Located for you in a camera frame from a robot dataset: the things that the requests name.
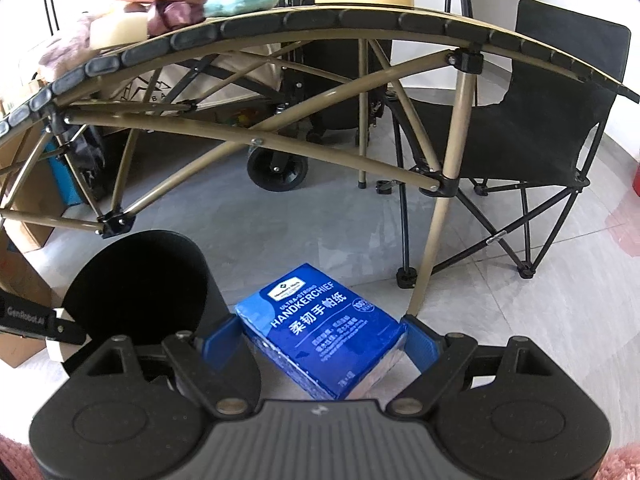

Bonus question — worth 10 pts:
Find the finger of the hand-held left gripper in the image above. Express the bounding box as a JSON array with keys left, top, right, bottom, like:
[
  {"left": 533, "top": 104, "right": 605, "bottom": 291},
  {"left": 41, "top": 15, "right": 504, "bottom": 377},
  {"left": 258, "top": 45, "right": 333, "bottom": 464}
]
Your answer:
[{"left": 52, "top": 315, "right": 88, "bottom": 348}]

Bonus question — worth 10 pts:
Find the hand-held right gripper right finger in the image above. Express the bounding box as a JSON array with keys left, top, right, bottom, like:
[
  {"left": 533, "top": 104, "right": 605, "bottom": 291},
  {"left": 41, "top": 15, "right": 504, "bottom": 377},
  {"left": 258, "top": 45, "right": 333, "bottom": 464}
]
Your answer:
[{"left": 385, "top": 314, "right": 563, "bottom": 418}]

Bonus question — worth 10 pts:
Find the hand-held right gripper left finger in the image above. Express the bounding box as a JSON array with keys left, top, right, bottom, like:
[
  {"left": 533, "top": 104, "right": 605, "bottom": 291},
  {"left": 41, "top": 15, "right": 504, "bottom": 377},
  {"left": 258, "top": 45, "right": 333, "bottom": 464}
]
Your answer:
[{"left": 75, "top": 313, "right": 262, "bottom": 418}]

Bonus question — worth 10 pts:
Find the black round bin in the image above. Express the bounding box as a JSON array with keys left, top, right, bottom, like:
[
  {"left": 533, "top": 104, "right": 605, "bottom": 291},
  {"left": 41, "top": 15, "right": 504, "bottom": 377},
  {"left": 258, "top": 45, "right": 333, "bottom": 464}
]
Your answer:
[{"left": 61, "top": 230, "right": 238, "bottom": 396}]

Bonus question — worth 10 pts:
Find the blue tissue packet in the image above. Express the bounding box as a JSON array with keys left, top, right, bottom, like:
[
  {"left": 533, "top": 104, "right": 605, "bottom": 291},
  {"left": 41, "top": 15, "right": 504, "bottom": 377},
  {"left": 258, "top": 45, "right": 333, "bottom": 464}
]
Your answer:
[{"left": 235, "top": 262, "right": 408, "bottom": 401}]

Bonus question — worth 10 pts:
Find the teal plush toy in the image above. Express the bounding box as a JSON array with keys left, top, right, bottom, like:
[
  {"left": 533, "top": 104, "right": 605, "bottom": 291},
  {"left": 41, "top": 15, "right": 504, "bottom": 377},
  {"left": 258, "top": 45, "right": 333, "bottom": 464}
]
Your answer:
[{"left": 202, "top": 0, "right": 283, "bottom": 18}]

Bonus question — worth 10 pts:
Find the brown cardboard box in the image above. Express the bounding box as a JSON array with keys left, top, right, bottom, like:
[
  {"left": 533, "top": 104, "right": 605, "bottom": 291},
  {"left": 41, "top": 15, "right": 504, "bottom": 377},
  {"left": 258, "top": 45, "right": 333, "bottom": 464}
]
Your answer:
[
  {"left": 0, "top": 240, "right": 55, "bottom": 368},
  {"left": 0, "top": 110, "right": 57, "bottom": 252}
]

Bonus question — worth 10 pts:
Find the blue box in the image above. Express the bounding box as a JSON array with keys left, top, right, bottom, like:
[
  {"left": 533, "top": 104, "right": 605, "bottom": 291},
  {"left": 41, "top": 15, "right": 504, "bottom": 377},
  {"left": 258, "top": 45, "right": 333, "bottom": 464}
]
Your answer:
[{"left": 46, "top": 142, "right": 87, "bottom": 209}]

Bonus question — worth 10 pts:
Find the beige canvas wagon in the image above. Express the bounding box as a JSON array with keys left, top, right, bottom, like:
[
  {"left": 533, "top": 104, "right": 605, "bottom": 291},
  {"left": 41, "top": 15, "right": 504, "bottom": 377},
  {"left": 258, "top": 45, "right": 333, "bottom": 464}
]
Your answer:
[{"left": 107, "top": 40, "right": 313, "bottom": 193}]

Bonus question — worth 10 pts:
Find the black bag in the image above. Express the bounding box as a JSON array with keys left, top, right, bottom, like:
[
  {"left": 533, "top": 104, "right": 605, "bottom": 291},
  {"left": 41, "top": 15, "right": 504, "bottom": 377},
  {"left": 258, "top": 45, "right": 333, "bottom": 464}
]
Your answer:
[{"left": 65, "top": 125, "right": 117, "bottom": 202}]

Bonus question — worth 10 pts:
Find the black folding chair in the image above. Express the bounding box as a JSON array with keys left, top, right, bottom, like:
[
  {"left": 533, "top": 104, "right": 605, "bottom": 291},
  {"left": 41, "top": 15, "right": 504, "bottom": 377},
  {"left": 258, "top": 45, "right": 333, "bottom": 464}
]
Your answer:
[{"left": 385, "top": 0, "right": 632, "bottom": 288}]

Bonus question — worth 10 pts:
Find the black suitcase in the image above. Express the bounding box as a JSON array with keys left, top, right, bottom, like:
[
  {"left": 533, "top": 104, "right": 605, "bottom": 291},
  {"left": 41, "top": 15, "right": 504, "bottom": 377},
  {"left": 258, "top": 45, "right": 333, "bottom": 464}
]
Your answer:
[{"left": 280, "top": 0, "right": 395, "bottom": 142}]

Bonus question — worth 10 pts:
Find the cream sponge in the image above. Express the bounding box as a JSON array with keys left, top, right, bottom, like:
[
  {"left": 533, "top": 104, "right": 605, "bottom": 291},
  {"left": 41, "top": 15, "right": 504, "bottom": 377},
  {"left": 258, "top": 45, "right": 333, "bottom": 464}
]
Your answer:
[{"left": 89, "top": 10, "right": 151, "bottom": 51}]

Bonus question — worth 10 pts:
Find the purple satin cloth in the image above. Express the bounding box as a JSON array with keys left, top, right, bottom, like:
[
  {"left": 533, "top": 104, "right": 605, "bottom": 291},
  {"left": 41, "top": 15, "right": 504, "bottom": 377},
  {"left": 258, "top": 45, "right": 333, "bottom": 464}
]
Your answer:
[{"left": 122, "top": 0, "right": 206, "bottom": 36}]

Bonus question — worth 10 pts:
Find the khaki folding table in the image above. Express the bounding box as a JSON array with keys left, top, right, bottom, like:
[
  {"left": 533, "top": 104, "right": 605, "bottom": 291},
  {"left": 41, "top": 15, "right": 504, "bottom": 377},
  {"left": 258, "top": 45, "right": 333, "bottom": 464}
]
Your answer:
[{"left": 0, "top": 2, "right": 640, "bottom": 331}]

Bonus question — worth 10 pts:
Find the black wagon handle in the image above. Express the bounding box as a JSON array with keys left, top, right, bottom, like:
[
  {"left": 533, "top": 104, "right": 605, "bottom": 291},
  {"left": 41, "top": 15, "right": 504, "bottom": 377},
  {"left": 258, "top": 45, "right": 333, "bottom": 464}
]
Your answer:
[{"left": 29, "top": 0, "right": 65, "bottom": 37}]

